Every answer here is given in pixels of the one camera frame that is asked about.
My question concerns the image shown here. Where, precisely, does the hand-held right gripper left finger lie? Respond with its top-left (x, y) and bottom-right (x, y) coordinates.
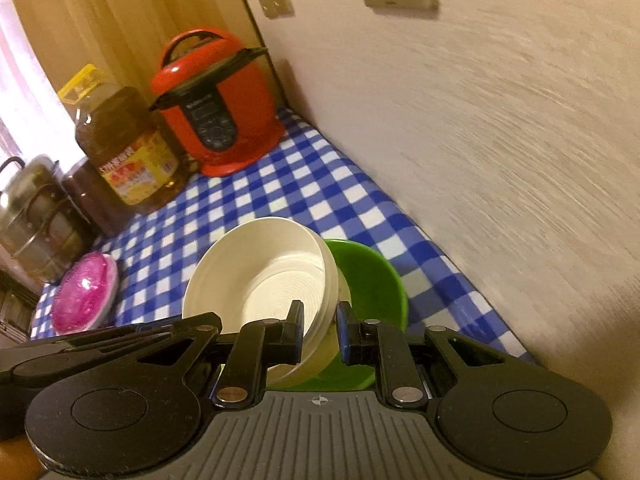
top-left (142, 300), bottom-right (306, 407)

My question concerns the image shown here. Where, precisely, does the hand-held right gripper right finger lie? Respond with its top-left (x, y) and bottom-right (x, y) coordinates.
top-left (336, 301), bottom-right (506, 408)

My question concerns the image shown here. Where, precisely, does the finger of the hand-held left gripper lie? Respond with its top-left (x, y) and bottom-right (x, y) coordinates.
top-left (59, 324), bottom-right (173, 361)

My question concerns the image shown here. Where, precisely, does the white ceramic plate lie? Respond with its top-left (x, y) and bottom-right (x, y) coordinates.
top-left (55, 254), bottom-right (120, 337)

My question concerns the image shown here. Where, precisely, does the green plastic bowl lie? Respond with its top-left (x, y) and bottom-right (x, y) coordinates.
top-left (270, 238), bottom-right (408, 392)

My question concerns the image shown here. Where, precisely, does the cream plastic bowl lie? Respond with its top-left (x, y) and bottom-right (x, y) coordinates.
top-left (181, 216), bottom-right (341, 391)

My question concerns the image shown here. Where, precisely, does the person's left forearm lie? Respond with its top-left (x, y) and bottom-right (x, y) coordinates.
top-left (0, 439), bottom-right (41, 480)

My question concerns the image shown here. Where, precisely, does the dark folding rack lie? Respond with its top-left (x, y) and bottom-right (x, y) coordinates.
top-left (0, 270), bottom-right (41, 341)

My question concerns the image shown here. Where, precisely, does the stainless steel steamer pot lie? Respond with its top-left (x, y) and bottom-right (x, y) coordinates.
top-left (0, 156), bottom-right (93, 285)

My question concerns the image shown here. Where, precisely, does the blue white checkered tablecloth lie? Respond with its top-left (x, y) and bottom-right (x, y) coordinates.
top-left (27, 105), bottom-right (536, 366)

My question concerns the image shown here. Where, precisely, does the brown metal canister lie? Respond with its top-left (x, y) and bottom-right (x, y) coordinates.
top-left (61, 156), bottom-right (133, 238)

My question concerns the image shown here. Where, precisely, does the large cooking oil bottle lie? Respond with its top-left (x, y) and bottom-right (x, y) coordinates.
top-left (56, 63), bottom-right (190, 217)

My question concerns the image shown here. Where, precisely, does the red electric pressure cooker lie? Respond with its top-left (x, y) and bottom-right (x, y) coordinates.
top-left (149, 27), bottom-right (287, 177)

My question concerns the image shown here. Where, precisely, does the sheer pink curtain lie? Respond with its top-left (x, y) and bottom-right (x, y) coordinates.
top-left (0, 0), bottom-right (66, 161)

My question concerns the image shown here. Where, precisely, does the wooden cabinet panel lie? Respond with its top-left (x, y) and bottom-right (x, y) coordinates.
top-left (5, 0), bottom-right (266, 106)

